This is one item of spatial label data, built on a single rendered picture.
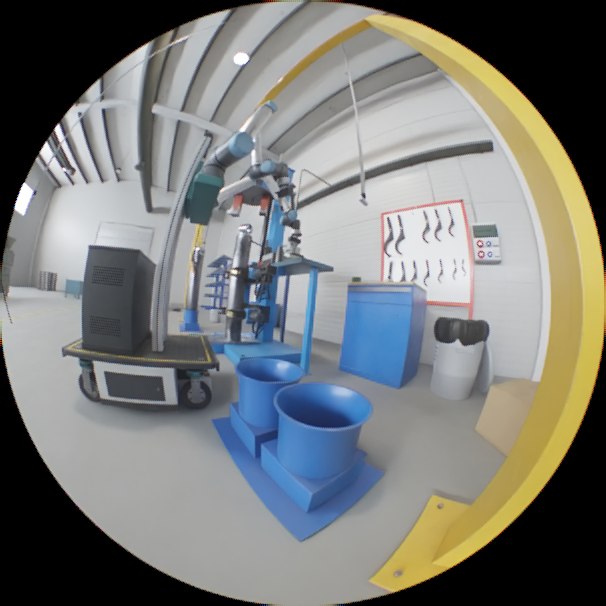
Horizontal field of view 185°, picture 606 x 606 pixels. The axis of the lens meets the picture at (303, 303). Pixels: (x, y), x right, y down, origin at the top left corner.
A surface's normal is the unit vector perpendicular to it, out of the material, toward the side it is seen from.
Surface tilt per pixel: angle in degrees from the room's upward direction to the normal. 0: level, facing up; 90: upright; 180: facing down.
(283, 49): 173
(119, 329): 90
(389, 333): 90
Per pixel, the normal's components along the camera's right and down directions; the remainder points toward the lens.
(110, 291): 0.57, 0.04
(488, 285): -0.76, -0.08
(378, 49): -0.18, 0.98
